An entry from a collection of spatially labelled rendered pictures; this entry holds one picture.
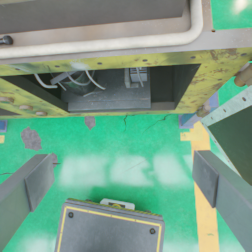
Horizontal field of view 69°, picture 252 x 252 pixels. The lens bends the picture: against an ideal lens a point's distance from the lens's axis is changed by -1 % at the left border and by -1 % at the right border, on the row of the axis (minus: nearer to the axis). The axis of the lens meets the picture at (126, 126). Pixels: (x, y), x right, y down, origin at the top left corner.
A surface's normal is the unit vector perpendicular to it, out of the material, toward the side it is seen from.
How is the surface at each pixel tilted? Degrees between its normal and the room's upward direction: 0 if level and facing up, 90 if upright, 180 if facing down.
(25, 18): 90
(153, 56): 90
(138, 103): 0
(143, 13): 90
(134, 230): 0
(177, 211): 0
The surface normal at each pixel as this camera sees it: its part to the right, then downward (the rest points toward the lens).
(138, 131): -0.13, -0.15
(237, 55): 0.00, 0.99
